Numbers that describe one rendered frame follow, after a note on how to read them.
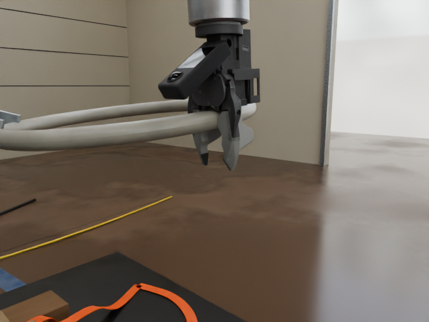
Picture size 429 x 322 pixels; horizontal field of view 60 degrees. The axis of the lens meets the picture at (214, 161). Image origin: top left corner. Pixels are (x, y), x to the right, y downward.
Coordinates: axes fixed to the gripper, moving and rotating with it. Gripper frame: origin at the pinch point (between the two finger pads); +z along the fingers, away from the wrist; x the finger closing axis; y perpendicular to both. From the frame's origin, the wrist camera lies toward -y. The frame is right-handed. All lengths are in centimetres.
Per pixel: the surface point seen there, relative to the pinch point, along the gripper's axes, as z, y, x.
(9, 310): 74, -10, 112
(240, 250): 94, 117, 104
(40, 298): 75, 2, 112
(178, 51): -52, 348, 442
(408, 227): 100, 233, 47
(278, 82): 0, 374, 266
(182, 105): -6.0, 19.5, 31.3
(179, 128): -6.0, -6.9, -0.6
